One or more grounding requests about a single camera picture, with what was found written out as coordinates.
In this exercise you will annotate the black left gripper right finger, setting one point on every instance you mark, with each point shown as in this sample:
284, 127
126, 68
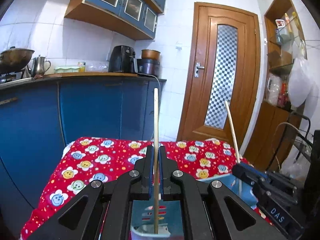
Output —
210, 210

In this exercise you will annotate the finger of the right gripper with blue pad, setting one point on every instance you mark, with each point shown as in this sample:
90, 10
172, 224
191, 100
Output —
248, 174

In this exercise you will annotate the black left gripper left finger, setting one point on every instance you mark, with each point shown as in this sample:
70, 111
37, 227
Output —
102, 210

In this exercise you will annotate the wooden chopstick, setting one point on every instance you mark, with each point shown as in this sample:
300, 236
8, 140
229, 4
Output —
156, 168
232, 132

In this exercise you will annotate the blue kitchen base cabinet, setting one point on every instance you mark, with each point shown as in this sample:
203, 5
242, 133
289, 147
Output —
40, 117

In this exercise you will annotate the red smiley flower tablecloth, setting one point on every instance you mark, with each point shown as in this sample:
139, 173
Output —
88, 159

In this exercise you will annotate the white plastic bag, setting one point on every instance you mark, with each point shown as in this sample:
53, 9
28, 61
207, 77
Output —
300, 82

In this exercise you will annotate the wooden door checkered glass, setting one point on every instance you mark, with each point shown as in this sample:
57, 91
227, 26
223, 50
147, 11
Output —
224, 65

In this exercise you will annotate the wooden shelf unit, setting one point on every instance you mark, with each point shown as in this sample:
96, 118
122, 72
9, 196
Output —
278, 121

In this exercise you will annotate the black air fryer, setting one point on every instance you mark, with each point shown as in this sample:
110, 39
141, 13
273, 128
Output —
123, 60

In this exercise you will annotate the steel kettle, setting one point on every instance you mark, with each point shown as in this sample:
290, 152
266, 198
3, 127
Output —
40, 66

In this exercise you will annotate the dark wok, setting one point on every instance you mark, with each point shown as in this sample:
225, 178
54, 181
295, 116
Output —
14, 59

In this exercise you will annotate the blue wall cabinet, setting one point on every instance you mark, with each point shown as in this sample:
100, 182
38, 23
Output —
135, 19

